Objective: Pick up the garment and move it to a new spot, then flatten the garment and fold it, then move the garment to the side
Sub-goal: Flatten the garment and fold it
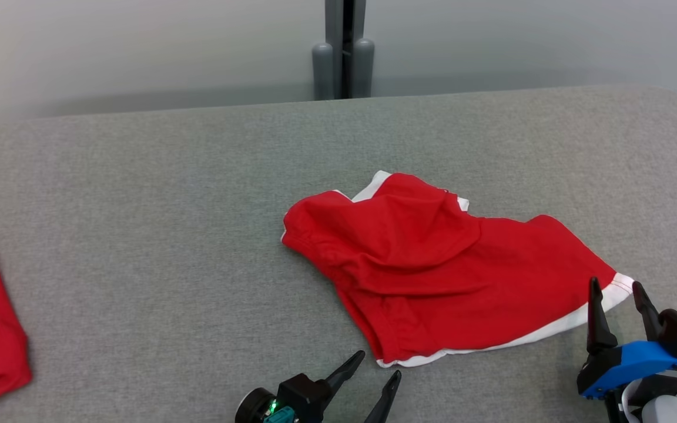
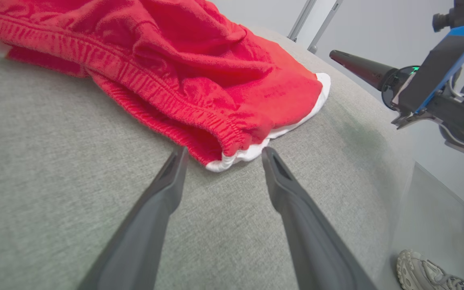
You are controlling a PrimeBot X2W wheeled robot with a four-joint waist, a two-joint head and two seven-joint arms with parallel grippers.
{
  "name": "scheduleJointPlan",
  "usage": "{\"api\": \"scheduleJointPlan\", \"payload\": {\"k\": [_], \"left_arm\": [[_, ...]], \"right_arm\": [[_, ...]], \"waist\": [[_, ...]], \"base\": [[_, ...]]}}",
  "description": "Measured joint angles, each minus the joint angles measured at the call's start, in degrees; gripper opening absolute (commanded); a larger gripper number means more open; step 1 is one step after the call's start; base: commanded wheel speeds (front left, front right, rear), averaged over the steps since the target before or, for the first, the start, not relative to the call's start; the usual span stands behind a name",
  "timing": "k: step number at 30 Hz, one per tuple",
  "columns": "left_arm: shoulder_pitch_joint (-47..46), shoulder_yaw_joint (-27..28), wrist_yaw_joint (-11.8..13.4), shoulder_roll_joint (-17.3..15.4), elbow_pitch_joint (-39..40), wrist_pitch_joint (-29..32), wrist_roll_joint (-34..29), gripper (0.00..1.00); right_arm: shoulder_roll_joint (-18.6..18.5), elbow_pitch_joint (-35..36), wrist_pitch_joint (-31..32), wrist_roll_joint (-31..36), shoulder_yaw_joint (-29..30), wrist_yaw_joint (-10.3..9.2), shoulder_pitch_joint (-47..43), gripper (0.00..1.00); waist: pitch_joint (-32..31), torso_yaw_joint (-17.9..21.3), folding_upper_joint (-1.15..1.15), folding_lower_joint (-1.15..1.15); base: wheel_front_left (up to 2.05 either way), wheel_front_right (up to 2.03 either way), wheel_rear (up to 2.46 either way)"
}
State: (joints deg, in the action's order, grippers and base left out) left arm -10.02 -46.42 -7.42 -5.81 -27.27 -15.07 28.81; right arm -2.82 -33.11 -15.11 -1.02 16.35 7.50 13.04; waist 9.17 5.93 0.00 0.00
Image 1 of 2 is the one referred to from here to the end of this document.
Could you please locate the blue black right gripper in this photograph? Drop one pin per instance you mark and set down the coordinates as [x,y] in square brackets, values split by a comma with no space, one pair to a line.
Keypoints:
[626,361]

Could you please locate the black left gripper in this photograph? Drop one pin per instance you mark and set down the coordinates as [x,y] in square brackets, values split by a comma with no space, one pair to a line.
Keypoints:
[300,396]

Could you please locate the red shorts with white trim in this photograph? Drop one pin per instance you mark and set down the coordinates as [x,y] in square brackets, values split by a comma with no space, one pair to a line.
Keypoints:
[432,264]

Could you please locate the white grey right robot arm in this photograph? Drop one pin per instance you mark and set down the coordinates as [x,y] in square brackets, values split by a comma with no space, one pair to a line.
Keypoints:
[664,408]

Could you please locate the grey cylindrical post cap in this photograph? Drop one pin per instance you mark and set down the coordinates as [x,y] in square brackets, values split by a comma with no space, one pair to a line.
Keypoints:
[364,67]
[322,70]

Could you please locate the grey vertical partition post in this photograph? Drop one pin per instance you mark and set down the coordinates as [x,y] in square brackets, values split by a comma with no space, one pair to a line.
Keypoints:
[334,23]

